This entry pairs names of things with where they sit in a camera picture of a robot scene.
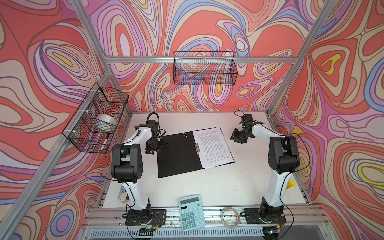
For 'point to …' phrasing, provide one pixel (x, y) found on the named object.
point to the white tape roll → (107, 118)
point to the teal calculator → (191, 213)
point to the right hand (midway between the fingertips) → (233, 141)
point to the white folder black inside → (183, 155)
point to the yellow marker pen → (290, 184)
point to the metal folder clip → (197, 148)
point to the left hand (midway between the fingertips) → (162, 150)
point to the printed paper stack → (212, 147)
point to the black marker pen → (104, 142)
